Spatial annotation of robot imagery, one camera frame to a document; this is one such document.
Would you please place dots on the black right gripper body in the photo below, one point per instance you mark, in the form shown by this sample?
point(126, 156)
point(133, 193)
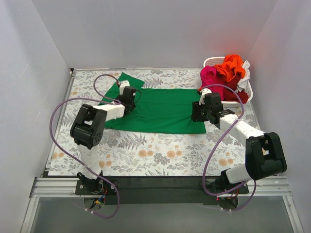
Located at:
point(196, 112)

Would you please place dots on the green t-shirt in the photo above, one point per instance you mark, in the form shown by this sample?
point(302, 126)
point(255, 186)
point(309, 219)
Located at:
point(159, 111)

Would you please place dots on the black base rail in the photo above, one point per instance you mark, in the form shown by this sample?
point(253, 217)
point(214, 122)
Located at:
point(153, 189)

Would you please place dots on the white t-shirt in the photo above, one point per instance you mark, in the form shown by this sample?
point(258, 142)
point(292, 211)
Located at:
point(242, 83)

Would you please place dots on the floral patterned table mat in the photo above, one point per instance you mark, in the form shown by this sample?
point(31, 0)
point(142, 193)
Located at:
point(141, 154)

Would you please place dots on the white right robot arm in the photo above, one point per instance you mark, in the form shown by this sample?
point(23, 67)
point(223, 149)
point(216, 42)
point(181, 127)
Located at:
point(264, 155)

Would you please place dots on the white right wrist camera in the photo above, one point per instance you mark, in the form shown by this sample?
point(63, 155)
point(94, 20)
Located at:
point(203, 92)

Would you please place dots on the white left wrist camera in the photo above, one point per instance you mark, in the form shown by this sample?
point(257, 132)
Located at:
point(122, 85)

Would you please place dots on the white perforated laundry basket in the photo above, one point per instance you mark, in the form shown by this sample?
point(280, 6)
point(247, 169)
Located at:
point(211, 61)

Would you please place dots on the dark red t-shirt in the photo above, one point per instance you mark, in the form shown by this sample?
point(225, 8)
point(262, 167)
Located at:
point(226, 94)

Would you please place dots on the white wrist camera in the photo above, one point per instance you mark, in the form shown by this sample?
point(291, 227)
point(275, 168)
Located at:
point(203, 92)
point(122, 85)

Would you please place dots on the orange t-shirt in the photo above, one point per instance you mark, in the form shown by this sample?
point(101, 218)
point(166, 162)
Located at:
point(231, 67)

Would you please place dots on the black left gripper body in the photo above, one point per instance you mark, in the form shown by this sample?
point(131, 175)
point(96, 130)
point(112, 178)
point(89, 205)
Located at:
point(131, 106)

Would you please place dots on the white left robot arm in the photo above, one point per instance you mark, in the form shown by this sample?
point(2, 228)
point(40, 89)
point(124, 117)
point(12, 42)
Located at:
point(87, 132)

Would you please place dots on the magenta t-shirt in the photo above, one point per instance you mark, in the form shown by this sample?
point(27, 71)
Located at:
point(209, 75)

